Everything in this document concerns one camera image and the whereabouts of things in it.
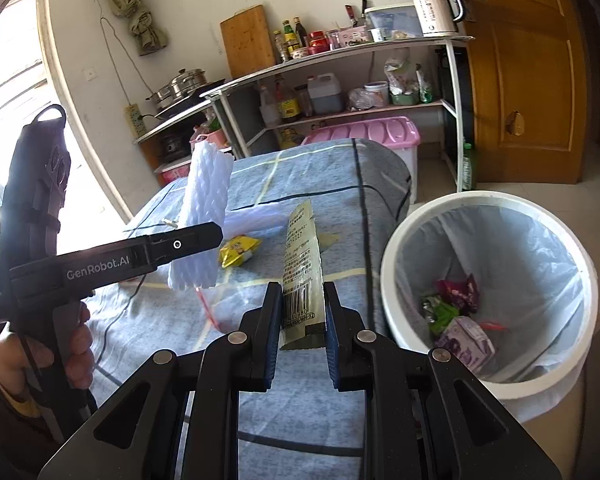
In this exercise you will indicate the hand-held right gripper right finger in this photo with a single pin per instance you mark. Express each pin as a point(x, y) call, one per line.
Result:
point(330, 355)

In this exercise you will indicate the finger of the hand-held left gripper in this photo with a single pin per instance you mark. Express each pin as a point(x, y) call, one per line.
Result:
point(190, 245)

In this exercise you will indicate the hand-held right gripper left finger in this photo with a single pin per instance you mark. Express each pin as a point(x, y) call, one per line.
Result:
point(272, 360)

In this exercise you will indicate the yellow snack packet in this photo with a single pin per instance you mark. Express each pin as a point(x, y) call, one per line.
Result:
point(237, 250)

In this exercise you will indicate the white foam net sleeve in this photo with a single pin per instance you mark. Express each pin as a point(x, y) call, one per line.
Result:
point(257, 212)
point(202, 195)

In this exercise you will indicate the long brownish snack wrapper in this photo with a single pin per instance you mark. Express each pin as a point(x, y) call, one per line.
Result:
point(302, 270)

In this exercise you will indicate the white round trash bin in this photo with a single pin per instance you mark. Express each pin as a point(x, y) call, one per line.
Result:
point(391, 285)

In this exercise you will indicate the green snack packet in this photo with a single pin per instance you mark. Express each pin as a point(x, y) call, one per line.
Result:
point(440, 312)

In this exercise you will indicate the pink drink carton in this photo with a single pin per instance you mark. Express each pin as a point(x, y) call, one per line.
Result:
point(467, 342)

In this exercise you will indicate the dark red wrapper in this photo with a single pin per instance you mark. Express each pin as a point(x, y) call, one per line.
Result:
point(460, 292)

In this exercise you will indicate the translucent plastic bin liner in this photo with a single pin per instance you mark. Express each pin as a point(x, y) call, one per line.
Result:
point(520, 270)

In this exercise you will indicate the person's left hand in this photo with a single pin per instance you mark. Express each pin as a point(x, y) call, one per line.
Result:
point(10, 365)

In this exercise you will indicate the red plastic strip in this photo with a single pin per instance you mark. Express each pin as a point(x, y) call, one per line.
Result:
point(211, 310)

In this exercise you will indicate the red white flat box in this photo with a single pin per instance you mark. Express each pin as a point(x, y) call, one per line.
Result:
point(172, 172)

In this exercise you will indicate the black rice cooker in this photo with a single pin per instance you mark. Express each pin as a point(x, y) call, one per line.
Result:
point(170, 145)

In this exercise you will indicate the pink plastic basket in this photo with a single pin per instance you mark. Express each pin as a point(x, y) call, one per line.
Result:
point(210, 137)

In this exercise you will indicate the grey side table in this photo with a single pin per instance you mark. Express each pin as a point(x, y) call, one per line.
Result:
point(180, 120)

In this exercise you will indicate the beige power strip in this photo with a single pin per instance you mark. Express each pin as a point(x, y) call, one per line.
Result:
point(134, 119)

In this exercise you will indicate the black induction cooker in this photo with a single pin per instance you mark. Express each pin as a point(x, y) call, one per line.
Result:
point(207, 86)

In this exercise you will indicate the steel steamer pot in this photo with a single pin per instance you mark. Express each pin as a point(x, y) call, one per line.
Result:
point(180, 85)

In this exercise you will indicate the yellow label sauce bottle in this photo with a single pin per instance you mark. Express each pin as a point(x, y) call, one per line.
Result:
point(287, 102)

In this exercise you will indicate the dark liquid plastic jug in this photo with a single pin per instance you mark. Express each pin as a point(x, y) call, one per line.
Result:
point(325, 92)

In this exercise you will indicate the pink lid storage box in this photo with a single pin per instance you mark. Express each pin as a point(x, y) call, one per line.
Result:
point(370, 132)

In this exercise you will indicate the wooden cutting board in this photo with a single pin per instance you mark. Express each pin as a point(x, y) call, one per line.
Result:
point(247, 40)

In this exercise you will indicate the small seasoning bottle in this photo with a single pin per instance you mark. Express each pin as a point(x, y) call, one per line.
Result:
point(279, 45)

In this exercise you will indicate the clear plastic bag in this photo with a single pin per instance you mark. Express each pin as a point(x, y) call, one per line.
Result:
point(360, 100)

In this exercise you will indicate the hanging green cloth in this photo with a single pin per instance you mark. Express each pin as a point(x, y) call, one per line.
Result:
point(140, 20)

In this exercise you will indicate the yellow cap bottle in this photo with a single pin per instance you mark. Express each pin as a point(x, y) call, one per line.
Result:
point(289, 35)

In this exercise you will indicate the green plastic bottle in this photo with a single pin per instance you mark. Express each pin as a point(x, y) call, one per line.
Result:
point(467, 165)

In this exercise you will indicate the dark oil bottle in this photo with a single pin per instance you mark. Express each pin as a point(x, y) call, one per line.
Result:
point(300, 32)

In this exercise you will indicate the red jar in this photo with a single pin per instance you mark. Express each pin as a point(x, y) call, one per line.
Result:
point(317, 41)

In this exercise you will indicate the white plastic tub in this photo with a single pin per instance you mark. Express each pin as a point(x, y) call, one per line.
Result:
point(377, 92)

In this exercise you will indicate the green bowl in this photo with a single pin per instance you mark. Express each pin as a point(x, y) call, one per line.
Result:
point(402, 99)

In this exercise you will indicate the pink printed box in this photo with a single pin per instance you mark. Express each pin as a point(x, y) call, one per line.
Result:
point(350, 36)

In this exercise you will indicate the white printed plastic bag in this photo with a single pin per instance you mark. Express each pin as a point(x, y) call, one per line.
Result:
point(400, 75)

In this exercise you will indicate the green white pouch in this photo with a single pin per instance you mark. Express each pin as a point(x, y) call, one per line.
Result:
point(426, 87)

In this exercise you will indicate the clear lidded storage box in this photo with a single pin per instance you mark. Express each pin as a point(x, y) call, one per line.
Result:
point(392, 22)

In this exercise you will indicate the white metal shelf rack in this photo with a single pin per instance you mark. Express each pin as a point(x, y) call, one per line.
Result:
point(415, 40)

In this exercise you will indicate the wooden door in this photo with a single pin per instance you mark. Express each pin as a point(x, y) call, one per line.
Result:
point(520, 85)

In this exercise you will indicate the white electric kettle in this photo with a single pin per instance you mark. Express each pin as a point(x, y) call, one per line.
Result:
point(437, 7)

